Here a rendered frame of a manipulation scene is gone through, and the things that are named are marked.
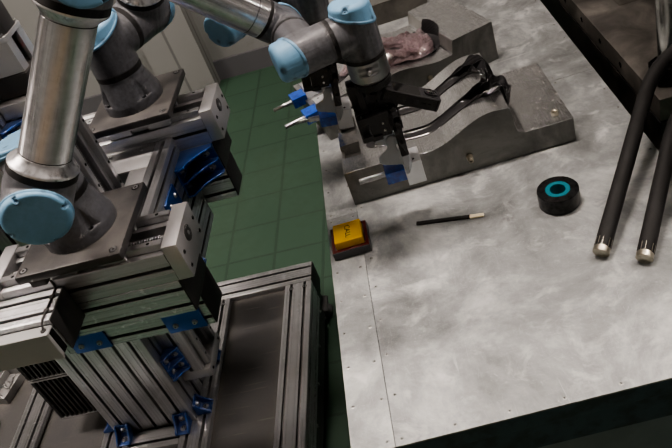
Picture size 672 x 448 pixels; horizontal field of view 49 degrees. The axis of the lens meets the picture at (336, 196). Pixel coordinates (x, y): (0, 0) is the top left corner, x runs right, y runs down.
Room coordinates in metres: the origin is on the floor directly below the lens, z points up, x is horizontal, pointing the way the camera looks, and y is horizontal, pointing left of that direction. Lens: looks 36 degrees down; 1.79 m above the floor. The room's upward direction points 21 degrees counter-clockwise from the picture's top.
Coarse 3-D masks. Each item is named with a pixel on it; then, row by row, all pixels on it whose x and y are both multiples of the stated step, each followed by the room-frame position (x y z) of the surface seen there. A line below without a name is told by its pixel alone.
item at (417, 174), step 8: (416, 152) 1.19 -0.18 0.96; (416, 160) 1.16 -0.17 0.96; (384, 168) 1.20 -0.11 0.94; (392, 168) 1.19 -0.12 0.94; (400, 168) 1.18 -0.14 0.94; (416, 168) 1.16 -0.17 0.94; (368, 176) 1.20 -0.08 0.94; (376, 176) 1.20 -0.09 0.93; (384, 176) 1.19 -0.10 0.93; (392, 176) 1.17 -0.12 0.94; (400, 176) 1.17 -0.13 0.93; (408, 176) 1.17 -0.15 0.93; (416, 176) 1.16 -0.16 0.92; (424, 176) 1.16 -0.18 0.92; (360, 184) 1.20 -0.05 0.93
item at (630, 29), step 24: (576, 0) 1.84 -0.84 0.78; (600, 0) 1.79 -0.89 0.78; (648, 0) 1.70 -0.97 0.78; (600, 24) 1.67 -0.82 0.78; (624, 24) 1.63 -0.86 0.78; (648, 24) 1.59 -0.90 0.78; (600, 48) 1.65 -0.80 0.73; (624, 48) 1.52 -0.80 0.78; (648, 48) 1.48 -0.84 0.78; (624, 72) 1.48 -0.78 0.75
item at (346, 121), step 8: (344, 104) 1.48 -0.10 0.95; (320, 112) 1.50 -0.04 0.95; (328, 112) 1.49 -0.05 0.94; (344, 112) 1.46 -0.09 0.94; (304, 120) 1.50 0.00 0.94; (312, 120) 1.50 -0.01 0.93; (320, 120) 1.48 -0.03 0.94; (328, 120) 1.48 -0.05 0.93; (336, 120) 1.47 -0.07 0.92; (344, 120) 1.47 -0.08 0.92; (352, 120) 1.47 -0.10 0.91; (344, 128) 1.47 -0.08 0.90
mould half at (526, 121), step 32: (448, 96) 1.41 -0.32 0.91; (512, 96) 1.39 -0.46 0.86; (544, 96) 1.35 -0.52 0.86; (448, 128) 1.31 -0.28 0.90; (480, 128) 1.26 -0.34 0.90; (512, 128) 1.25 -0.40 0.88; (544, 128) 1.24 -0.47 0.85; (352, 160) 1.35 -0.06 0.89; (448, 160) 1.28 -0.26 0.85; (480, 160) 1.27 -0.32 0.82; (352, 192) 1.31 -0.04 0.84; (384, 192) 1.30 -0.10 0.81
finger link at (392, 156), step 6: (390, 138) 1.16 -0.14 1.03; (390, 144) 1.16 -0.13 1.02; (390, 150) 1.16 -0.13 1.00; (396, 150) 1.16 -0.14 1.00; (384, 156) 1.16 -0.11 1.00; (390, 156) 1.16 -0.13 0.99; (396, 156) 1.16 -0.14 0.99; (408, 156) 1.14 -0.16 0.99; (384, 162) 1.16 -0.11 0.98; (390, 162) 1.16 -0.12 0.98; (396, 162) 1.15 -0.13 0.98; (402, 162) 1.15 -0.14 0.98; (408, 162) 1.15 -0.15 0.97; (408, 168) 1.15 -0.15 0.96
